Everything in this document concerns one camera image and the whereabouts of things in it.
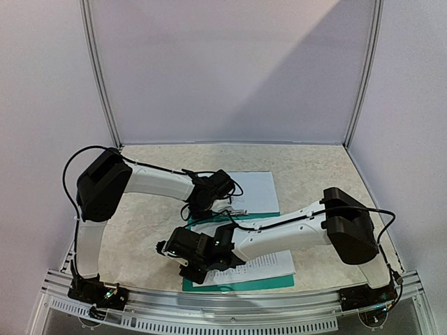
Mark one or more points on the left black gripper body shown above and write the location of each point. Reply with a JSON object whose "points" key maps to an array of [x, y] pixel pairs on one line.
{"points": [[195, 213]]}

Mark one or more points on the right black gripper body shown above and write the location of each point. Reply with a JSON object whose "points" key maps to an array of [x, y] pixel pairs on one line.
{"points": [[192, 271]]}

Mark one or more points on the folder spine metal clip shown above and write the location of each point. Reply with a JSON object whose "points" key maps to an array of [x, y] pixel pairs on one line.
{"points": [[237, 212]]}

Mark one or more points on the green file folder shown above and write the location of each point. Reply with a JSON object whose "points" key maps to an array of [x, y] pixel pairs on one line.
{"points": [[264, 284]]}

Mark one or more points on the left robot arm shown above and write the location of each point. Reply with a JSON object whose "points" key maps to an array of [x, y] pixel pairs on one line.
{"points": [[101, 186]]}

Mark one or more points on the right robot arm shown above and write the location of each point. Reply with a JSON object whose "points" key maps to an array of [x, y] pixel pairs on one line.
{"points": [[337, 220]]}

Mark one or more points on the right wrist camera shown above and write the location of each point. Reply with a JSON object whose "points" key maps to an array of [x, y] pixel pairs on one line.
{"points": [[161, 248]]}

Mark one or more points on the aluminium front rail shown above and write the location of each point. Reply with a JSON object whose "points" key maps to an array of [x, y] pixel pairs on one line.
{"points": [[157, 312]]}

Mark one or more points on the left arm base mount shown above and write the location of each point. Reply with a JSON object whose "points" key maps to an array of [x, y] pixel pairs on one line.
{"points": [[95, 292]]}

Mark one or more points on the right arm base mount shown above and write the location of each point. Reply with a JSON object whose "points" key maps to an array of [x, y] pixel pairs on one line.
{"points": [[362, 296]]}

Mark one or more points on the left aluminium frame post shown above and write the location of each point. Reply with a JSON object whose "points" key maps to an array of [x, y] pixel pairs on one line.
{"points": [[92, 49]]}

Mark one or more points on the aluminium frame post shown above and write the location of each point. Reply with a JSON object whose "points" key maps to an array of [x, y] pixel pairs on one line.
{"points": [[92, 49], [367, 67]]}

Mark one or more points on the right aluminium frame post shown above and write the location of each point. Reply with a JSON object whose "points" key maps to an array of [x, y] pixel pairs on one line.
{"points": [[367, 67]]}

